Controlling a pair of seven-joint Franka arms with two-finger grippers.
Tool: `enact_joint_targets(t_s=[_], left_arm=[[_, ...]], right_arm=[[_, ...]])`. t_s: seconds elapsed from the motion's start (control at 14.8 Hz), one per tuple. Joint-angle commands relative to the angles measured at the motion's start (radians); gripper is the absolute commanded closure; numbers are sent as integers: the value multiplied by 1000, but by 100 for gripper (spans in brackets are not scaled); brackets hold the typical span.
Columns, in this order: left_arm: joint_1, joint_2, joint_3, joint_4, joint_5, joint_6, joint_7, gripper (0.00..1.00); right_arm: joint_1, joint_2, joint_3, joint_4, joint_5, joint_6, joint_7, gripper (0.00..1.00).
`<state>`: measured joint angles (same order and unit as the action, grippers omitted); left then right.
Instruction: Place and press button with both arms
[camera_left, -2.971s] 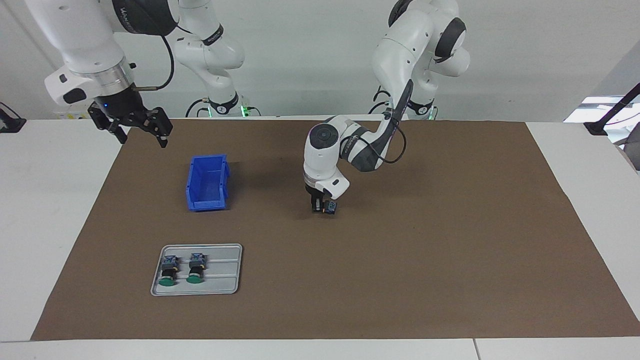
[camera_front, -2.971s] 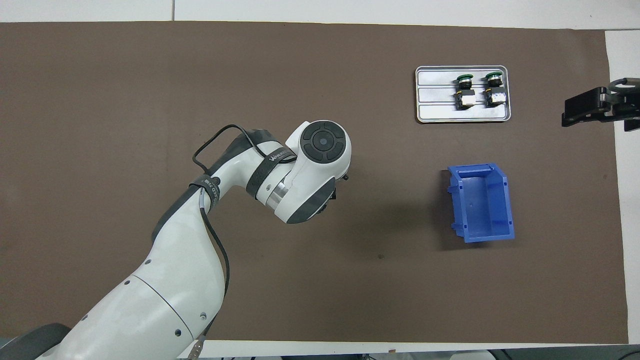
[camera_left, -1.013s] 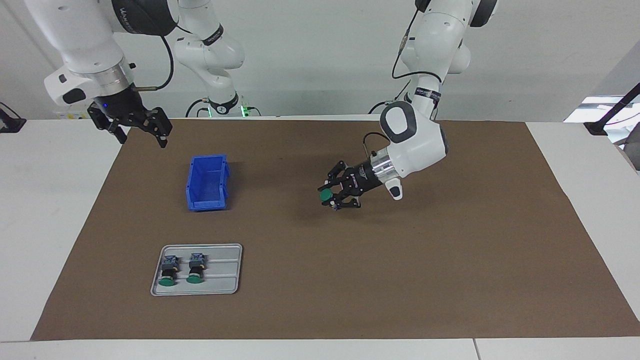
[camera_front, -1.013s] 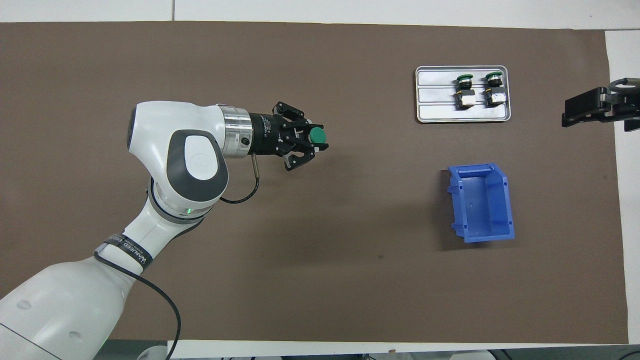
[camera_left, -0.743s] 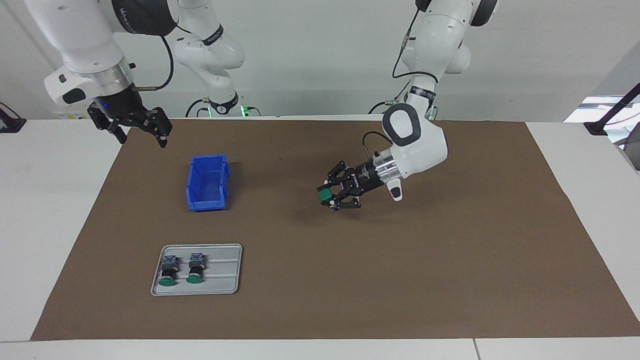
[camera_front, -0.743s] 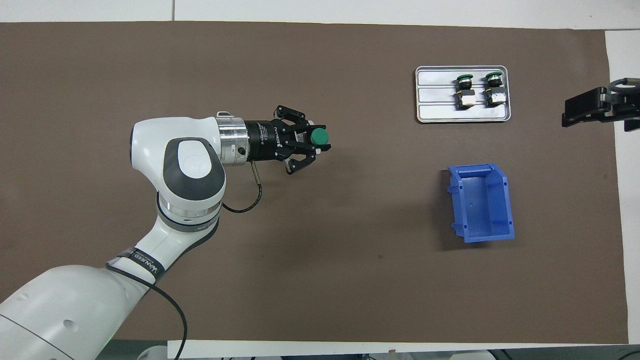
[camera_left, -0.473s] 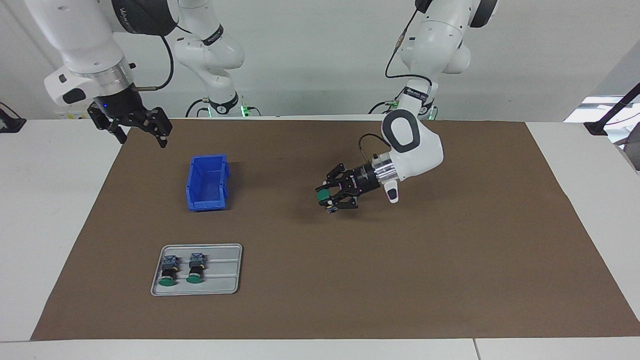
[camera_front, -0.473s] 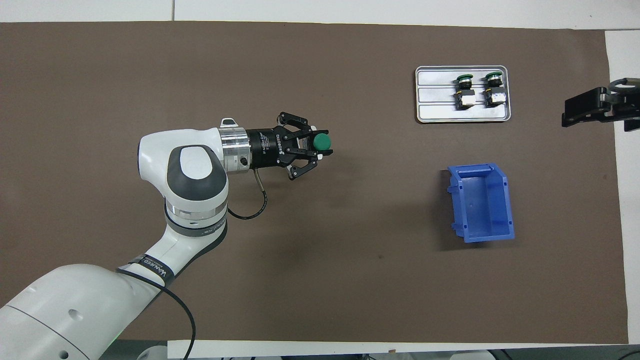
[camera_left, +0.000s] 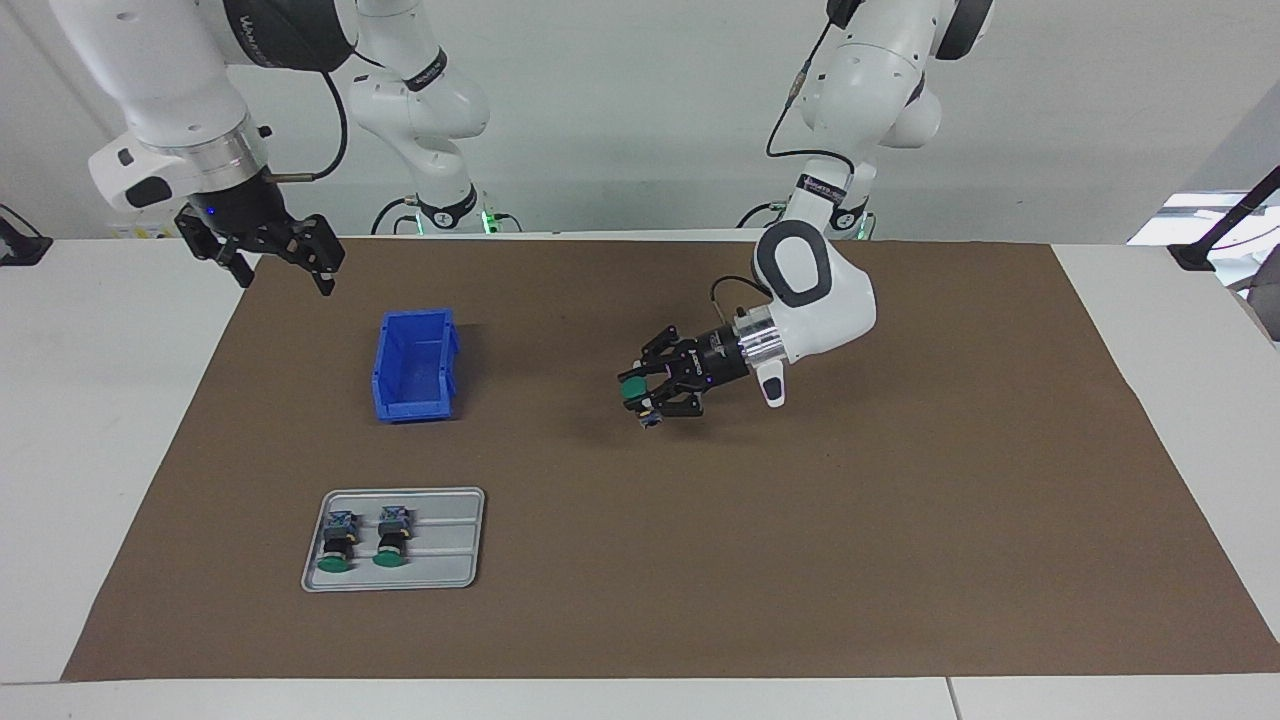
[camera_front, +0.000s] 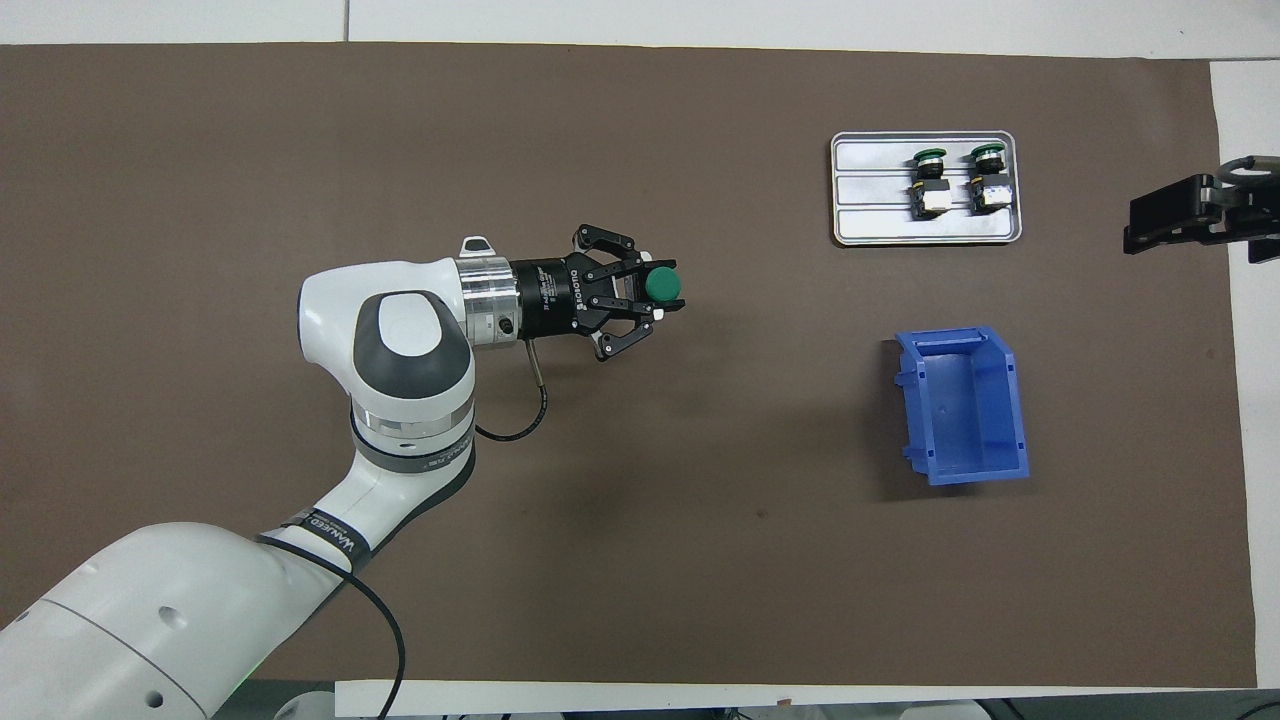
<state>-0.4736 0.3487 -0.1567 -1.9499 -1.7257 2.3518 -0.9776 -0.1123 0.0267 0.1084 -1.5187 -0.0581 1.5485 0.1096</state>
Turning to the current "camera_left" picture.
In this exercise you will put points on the green push button switch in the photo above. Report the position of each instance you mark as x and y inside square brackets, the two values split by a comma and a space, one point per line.
[337, 545]
[632, 390]
[393, 540]

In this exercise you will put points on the brown table mat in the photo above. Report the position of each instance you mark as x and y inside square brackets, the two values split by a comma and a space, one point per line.
[800, 550]

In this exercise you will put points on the blue plastic storage bin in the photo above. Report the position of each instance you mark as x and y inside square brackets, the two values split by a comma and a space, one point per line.
[415, 365]

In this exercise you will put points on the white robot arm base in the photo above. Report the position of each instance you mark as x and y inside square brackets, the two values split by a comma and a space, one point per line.
[845, 222]
[450, 222]

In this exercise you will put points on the silver metal tray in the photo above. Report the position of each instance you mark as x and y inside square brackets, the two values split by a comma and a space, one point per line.
[450, 540]

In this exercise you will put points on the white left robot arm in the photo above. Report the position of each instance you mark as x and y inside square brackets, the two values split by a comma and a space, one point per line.
[820, 300]

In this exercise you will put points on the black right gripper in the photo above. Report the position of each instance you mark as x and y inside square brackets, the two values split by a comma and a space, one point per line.
[240, 210]

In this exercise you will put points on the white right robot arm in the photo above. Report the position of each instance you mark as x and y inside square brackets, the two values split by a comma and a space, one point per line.
[170, 70]

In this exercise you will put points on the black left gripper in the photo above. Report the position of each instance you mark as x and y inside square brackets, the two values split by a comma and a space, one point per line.
[715, 362]

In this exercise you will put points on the white power strip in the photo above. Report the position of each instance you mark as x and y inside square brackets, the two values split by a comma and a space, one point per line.
[145, 231]

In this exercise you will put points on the black camera stand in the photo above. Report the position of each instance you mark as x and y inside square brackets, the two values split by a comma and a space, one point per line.
[20, 250]
[1195, 258]

